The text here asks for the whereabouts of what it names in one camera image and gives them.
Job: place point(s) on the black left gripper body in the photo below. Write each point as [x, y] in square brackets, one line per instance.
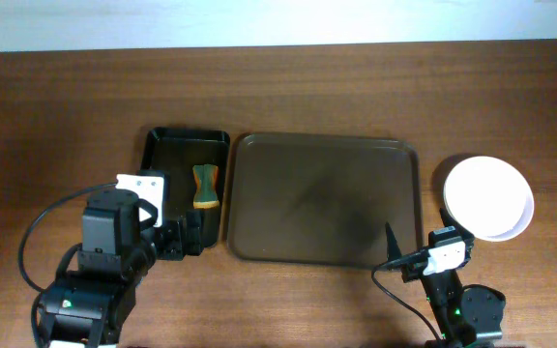
[182, 234]

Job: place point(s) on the brown serving tray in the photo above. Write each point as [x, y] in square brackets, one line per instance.
[323, 199]

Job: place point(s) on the orange green scrub sponge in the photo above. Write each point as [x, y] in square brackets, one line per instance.
[205, 176]

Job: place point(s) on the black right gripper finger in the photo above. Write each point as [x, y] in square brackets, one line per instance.
[393, 250]
[447, 219]

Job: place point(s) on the white plate front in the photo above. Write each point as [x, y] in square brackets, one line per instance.
[489, 197]

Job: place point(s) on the black water basin tray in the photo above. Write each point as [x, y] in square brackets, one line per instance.
[176, 152]

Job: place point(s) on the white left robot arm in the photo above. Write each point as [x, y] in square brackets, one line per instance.
[124, 234]

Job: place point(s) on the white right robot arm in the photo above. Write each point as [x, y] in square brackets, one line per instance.
[466, 315]

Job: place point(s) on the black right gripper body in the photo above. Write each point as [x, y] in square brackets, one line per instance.
[417, 264]

